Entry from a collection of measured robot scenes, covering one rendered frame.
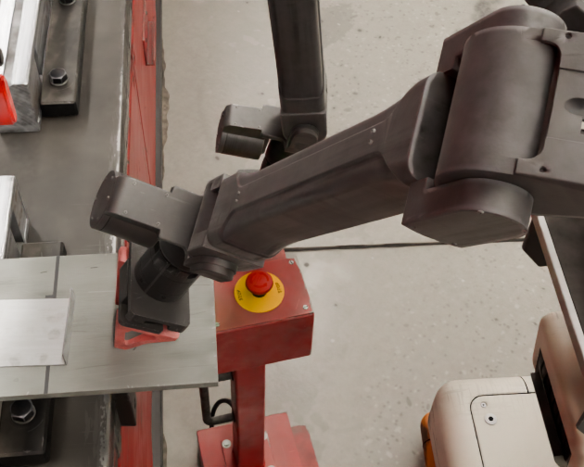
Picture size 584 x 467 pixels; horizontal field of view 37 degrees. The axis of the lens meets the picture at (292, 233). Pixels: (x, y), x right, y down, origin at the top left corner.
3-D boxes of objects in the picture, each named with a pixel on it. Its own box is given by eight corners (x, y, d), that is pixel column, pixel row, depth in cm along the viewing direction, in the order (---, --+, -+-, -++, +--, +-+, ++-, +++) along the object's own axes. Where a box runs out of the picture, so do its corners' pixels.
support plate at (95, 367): (218, 386, 93) (218, 382, 92) (-37, 404, 90) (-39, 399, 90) (212, 252, 104) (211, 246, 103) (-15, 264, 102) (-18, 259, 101)
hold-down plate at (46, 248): (49, 463, 99) (44, 452, 96) (0, 467, 98) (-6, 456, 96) (67, 253, 117) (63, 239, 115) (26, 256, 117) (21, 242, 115)
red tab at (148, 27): (155, 65, 191) (152, 40, 185) (146, 66, 190) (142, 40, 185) (155, 22, 200) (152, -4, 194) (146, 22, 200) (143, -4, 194)
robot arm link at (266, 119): (322, 134, 109) (323, 82, 113) (231, 118, 106) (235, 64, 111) (296, 186, 119) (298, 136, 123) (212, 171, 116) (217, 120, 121)
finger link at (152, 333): (89, 359, 91) (126, 314, 85) (92, 301, 95) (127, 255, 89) (148, 372, 94) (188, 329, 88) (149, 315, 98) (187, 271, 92)
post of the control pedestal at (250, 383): (264, 467, 179) (266, 323, 137) (238, 473, 178) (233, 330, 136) (259, 443, 182) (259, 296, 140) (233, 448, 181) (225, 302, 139)
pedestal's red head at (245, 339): (311, 356, 133) (318, 288, 119) (208, 377, 131) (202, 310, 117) (280, 254, 145) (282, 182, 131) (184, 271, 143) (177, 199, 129)
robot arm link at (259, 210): (559, 239, 41) (596, 36, 44) (463, 197, 39) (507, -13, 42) (230, 294, 80) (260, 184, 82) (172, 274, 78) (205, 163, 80)
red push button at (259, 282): (275, 302, 126) (276, 288, 123) (248, 308, 125) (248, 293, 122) (269, 280, 128) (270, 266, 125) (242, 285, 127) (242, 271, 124)
